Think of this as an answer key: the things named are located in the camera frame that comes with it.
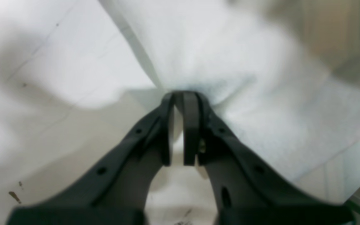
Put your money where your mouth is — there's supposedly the white T-shirt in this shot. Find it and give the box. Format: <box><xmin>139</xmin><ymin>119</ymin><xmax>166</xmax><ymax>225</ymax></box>
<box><xmin>0</xmin><ymin>0</ymin><xmax>360</xmax><ymax>225</ymax></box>

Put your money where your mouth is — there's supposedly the image left gripper black left finger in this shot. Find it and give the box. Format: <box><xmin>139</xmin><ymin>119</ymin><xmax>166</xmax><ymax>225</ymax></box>
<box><xmin>7</xmin><ymin>93</ymin><xmax>174</xmax><ymax>225</ymax></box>

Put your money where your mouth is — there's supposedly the image left gripper right finger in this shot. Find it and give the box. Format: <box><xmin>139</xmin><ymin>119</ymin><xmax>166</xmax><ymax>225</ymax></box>
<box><xmin>176</xmin><ymin>92</ymin><xmax>355</xmax><ymax>225</ymax></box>

